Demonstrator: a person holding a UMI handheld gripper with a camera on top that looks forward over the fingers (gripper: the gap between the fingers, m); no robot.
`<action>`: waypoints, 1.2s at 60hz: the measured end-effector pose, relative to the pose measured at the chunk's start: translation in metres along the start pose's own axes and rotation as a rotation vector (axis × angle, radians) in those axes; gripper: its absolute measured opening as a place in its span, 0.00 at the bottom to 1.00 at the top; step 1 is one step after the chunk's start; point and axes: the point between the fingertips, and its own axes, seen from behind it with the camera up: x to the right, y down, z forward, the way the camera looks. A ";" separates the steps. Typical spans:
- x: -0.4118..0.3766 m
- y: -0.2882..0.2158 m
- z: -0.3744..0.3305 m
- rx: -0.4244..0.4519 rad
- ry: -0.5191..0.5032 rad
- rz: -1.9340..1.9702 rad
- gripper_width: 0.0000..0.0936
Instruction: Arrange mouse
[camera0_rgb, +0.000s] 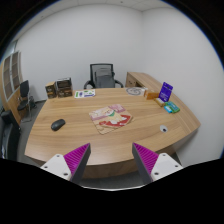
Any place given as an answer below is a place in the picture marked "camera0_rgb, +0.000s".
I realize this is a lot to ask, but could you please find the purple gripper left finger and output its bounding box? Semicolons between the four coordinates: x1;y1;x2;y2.
41;143;91;184

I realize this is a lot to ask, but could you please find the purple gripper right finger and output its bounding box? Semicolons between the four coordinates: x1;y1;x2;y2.
132;143;182;184

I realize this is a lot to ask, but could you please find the black computer mouse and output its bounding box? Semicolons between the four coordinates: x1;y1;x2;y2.
51;119;65;131

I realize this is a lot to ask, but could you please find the illustrated mouse pad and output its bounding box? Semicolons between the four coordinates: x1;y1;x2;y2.
89;104;133;135

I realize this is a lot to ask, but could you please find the green teal packet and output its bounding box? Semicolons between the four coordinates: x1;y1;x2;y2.
165;101;180;113

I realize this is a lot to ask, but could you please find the small tan box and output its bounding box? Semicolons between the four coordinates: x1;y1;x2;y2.
154;98;165;107

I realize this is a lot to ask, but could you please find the black chair at left edge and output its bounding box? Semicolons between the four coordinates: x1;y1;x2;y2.
0;110;21;161

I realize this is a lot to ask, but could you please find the orange cardboard box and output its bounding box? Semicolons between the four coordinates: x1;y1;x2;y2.
144;90;159;100

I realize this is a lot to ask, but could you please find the white green leaflet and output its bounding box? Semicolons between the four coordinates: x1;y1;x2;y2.
74;89;95;99

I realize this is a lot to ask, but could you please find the purple standing sign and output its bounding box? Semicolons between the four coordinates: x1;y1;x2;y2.
159;82;173;102

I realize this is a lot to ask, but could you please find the black visitor chair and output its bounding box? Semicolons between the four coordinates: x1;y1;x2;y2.
17;80;36;116

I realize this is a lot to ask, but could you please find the round white plate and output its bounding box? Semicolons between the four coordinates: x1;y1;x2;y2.
126;87;145;96

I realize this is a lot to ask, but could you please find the small brown box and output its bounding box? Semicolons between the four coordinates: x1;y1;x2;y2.
45;82;57;99

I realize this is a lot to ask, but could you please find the dark brown box stack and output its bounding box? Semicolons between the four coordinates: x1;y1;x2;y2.
56;77;73;98

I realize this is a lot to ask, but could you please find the wooden side cabinet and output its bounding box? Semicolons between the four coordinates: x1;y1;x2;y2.
125;72;162;92

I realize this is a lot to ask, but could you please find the black mesh office chair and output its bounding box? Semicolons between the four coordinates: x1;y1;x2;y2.
84;63;124;89

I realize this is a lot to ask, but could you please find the wooden bookshelf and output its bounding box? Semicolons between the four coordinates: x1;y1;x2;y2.
0;51;24;123

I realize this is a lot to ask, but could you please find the desk cable grommet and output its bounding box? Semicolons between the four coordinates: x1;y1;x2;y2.
160;125;168;133

